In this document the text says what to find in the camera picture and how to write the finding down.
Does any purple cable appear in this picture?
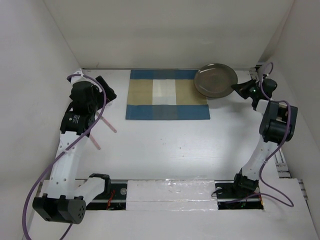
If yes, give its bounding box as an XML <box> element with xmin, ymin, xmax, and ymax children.
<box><xmin>224</xmin><ymin>62</ymin><xmax>295</xmax><ymax>208</ymax></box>
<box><xmin>22</xmin><ymin>73</ymin><xmax>108</xmax><ymax>240</ymax></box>

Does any pink handled knife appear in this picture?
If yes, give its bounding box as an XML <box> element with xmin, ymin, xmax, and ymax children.
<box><xmin>100</xmin><ymin>116</ymin><xmax>117</xmax><ymax>133</ymax></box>

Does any clear plastic cup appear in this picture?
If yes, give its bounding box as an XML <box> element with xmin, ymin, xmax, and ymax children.
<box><xmin>105</xmin><ymin>100</ymin><xmax>113</xmax><ymax>108</ymax></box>

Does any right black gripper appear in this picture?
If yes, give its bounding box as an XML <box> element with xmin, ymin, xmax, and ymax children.
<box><xmin>231</xmin><ymin>77</ymin><xmax>261</xmax><ymax>99</ymax></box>

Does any pink handled fork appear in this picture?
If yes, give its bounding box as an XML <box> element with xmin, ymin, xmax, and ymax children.
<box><xmin>89</xmin><ymin>134</ymin><xmax>101</xmax><ymax>150</ymax></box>

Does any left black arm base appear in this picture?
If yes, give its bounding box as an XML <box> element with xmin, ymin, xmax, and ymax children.
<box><xmin>86</xmin><ymin>180</ymin><xmax>128</xmax><ymax>211</ymax></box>

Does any dark olive round plate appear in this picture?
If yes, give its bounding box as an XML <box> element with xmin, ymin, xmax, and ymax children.
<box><xmin>193</xmin><ymin>63</ymin><xmax>238</xmax><ymax>98</ymax></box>

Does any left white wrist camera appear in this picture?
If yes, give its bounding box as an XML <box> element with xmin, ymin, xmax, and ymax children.
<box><xmin>66</xmin><ymin>71</ymin><xmax>84</xmax><ymax>83</ymax></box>

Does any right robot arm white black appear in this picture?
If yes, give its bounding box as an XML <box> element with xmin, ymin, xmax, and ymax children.
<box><xmin>231</xmin><ymin>78</ymin><xmax>298</xmax><ymax>197</ymax></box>

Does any blue beige cloth placemat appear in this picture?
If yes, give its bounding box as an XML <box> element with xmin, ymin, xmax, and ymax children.
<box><xmin>125</xmin><ymin>69</ymin><xmax>211</xmax><ymax>121</ymax></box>

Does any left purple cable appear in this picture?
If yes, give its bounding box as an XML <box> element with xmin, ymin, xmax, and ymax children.
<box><xmin>22</xmin><ymin>73</ymin><xmax>108</xmax><ymax>240</ymax></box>

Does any aluminium rail right side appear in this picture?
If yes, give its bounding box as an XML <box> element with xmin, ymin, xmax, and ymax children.
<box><xmin>249</xmin><ymin>62</ymin><xmax>308</xmax><ymax>202</ymax></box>

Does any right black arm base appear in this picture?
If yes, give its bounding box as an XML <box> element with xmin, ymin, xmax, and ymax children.
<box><xmin>211</xmin><ymin>181</ymin><xmax>264</xmax><ymax>210</ymax></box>

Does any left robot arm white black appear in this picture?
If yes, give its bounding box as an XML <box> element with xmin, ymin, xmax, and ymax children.
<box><xmin>32</xmin><ymin>73</ymin><xmax>117</xmax><ymax>224</ymax></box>

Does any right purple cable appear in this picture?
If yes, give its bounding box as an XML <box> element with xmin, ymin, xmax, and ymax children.
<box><xmin>224</xmin><ymin>62</ymin><xmax>295</xmax><ymax>208</ymax></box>

